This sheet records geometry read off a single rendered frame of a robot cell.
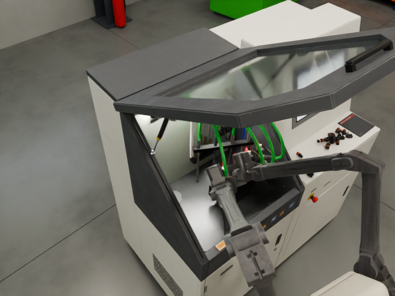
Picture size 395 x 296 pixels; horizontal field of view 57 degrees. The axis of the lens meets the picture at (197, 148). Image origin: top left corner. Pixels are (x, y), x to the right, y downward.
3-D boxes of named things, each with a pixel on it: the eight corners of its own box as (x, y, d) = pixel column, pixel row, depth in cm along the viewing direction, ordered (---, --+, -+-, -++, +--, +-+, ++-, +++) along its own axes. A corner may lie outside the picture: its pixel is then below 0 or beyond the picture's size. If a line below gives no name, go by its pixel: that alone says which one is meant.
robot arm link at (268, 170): (353, 171, 121) (364, 162, 130) (349, 154, 121) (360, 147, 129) (248, 183, 150) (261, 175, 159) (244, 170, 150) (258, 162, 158)
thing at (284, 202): (207, 277, 172) (208, 261, 161) (201, 270, 175) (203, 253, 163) (294, 209, 201) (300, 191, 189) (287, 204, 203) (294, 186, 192)
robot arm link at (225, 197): (232, 264, 94) (272, 248, 94) (224, 245, 93) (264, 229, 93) (211, 201, 136) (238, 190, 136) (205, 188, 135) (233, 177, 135)
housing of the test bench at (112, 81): (145, 269, 258) (117, 100, 151) (124, 241, 273) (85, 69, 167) (279, 176, 322) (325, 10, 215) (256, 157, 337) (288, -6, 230)
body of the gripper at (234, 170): (238, 162, 168) (245, 161, 161) (245, 183, 168) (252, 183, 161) (226, 166, 166) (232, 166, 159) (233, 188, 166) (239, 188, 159)
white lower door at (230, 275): (201, 331, 220) (206, 281, 172) (198, 328, 221) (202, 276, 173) (274, 268, 250) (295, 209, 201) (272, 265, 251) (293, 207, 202)
